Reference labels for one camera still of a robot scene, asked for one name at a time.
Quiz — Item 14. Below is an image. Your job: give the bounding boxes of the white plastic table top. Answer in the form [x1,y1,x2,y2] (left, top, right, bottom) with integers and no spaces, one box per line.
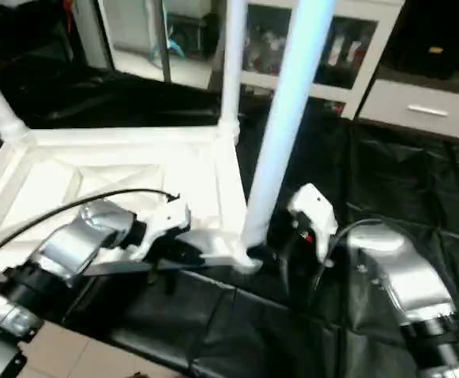
[0,126,263,275]

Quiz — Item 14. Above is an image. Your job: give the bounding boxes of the black plastic mat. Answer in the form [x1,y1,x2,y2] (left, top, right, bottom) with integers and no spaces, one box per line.
[0,67,459,378]

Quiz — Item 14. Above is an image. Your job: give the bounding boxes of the white drawer unit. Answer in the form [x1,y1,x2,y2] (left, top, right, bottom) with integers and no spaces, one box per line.
[357,79,459,143]

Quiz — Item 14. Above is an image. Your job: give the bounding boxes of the white glass door cabinet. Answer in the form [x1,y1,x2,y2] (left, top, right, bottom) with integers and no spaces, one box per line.
[221,0,407,120]

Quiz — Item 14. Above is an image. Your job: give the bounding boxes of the teal floor stand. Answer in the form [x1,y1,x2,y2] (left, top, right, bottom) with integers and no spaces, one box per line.
[162,38,189,62]

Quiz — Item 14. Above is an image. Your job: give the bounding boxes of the black box device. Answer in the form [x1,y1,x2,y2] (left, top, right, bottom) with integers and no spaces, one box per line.
[406,24,459,80]

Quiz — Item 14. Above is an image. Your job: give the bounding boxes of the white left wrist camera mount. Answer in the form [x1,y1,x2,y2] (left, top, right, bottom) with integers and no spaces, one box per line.
[131,198,192,262]

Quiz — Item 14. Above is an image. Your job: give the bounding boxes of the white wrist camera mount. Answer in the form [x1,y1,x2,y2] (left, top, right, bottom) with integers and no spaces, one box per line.
[287,183,340,265]
[131,198,192,262]

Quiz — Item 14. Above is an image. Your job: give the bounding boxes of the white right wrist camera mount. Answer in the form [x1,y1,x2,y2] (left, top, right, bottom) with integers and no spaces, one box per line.
[287,183,340,265]

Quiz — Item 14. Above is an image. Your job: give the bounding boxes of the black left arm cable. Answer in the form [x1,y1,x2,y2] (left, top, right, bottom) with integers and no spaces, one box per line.
[0,189,181,272]

